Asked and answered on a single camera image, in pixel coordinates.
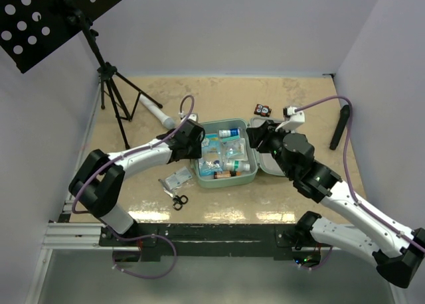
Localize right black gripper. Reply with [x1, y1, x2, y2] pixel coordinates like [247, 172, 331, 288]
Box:
[246, 119, 295, 179]

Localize teal cotton swab bag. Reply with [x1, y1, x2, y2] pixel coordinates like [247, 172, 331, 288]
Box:
[218, 135, 246, 161]

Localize blue plaster packet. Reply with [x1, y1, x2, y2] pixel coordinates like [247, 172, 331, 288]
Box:
[198, 133, 222, 177]

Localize mint green medicine case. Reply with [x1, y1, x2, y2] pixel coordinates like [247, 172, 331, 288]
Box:
[193, 117, 285, 189]

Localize clear bottle green label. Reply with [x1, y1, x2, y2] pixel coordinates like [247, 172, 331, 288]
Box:
[223, 160, 250, 172]

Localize brown medicine bottle orange cap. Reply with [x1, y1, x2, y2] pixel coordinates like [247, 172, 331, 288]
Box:
[213, 171, 241, 179]

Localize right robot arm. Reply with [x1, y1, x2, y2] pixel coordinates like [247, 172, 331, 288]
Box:
[246, 120, 424, 289]

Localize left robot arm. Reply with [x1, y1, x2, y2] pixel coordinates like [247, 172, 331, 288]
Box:
[68, 119, 205, 246]

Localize white microphone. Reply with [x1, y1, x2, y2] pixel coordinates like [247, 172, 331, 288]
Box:
[139, 95, 176, 130]

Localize red owl toy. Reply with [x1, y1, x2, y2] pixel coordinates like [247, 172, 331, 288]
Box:
[254, 104, 272, 117]

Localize small clear plaster bag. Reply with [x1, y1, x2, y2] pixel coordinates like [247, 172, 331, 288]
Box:
[165, 167, 193, 190]

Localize black microphone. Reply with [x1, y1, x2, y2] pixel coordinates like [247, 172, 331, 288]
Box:
[329, 104, 351, 151]

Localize black perforated music stand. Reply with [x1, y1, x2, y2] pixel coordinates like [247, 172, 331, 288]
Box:
[1, 0, 163, 137]

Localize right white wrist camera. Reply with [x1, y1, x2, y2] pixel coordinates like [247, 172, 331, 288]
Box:
[275, 106, 305, 133]

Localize black handled scissors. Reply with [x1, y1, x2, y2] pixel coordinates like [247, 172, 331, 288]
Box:
[158, 179, 189, 211]

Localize black base frame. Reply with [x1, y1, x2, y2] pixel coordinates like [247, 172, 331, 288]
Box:
[99, 223, 326, 262]

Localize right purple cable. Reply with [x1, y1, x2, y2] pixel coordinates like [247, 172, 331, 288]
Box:
[294, 96, 425, 271]

